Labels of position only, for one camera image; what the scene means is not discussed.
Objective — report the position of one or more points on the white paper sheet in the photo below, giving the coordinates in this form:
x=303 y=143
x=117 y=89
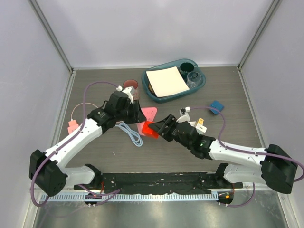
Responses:
x=166 y=82

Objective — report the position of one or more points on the perforated cable duct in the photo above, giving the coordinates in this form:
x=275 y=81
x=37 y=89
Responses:
x=87 y=197

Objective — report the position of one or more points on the teal plastic tray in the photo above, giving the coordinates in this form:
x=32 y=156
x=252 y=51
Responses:
x=175 y=63

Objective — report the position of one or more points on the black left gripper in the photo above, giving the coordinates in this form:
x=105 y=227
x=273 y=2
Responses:
x=137 y=116

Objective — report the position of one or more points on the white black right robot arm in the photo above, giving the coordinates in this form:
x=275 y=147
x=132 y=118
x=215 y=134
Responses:
x=271 y=166

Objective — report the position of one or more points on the dark green cup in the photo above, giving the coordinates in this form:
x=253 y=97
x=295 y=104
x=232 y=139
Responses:
x=186 y=67

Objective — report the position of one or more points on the yellow plug adapter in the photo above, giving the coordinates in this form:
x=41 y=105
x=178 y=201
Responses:
x=200 y=121

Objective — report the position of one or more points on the red cube socket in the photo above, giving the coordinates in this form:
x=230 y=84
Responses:
x=147 y=131

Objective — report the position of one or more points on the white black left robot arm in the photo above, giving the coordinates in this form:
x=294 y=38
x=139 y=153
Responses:
x=49 y=169

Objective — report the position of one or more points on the white triangular power strip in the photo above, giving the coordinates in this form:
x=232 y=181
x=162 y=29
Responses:
x=184 y=117

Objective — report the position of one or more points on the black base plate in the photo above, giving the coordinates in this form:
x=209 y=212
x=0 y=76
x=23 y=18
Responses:
x=183 y=183

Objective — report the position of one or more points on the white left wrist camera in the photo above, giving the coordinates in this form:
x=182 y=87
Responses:
x=130 y=91

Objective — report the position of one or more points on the blue cube socket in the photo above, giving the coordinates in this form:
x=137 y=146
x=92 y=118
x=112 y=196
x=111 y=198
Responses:
x=216 y=107

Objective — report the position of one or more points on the clear glass cup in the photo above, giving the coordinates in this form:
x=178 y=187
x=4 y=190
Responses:
x=193 y=79

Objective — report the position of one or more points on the white plug adapter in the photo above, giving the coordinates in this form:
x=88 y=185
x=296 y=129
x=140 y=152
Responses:
x=201 y=129

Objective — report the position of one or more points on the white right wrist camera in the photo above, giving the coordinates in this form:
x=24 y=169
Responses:
x=186 y=109

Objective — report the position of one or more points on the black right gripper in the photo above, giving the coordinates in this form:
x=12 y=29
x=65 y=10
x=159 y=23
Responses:
x=165 y=131

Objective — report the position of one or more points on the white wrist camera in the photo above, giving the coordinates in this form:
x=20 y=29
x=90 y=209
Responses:
x=186 y=109
x=130 y=91

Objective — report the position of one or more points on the pink charger plug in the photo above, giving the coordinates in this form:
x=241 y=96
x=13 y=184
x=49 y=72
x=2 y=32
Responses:
x=72 y=126

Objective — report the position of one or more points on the pink triangular power strip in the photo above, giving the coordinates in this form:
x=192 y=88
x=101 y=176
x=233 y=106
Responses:
x=149 y=113

